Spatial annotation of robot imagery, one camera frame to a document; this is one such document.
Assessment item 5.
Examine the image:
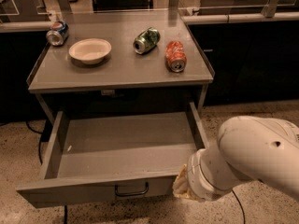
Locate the green soda can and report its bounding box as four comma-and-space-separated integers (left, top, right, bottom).
133, 27, 161, 54

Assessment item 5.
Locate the grey top drawer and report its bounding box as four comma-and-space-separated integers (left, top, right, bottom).
17, 104, 205, 208

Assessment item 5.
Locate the black cable floor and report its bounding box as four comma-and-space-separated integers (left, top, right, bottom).
231, 189, 247, 224
24, 120, 69, 224

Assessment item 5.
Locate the grey counter rail right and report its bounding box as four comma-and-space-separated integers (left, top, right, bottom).
181, 12, 299, 25

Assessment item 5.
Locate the black cable left floor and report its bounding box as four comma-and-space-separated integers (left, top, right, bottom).
24, 120, 69, 224

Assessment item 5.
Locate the red crushed soda can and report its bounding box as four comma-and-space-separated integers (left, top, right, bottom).
165, 41, 187, 73

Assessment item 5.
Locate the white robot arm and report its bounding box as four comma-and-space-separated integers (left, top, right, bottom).
173, 116, 299, 202

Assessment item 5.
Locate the black top drawer handle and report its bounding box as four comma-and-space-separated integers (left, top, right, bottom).
114, 182, 149, 198

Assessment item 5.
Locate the white bowl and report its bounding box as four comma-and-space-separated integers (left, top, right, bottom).
68, 38, 112, 65

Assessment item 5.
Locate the grey counter rail left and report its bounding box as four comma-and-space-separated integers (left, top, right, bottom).
0, 21, 52, 33

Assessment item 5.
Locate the blue pepsi can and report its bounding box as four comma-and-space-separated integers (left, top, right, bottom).
46, 21, 68, 47

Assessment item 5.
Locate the grey drawer cabinet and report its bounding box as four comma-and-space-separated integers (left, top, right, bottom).
29, 10, 213, 125

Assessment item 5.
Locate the black cable right floor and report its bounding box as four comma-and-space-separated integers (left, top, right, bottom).
231, 189, 247, 224

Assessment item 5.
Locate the grey counter rail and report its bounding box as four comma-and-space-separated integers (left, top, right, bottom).
181, 12, 299, 25
0, 21, 52, 33

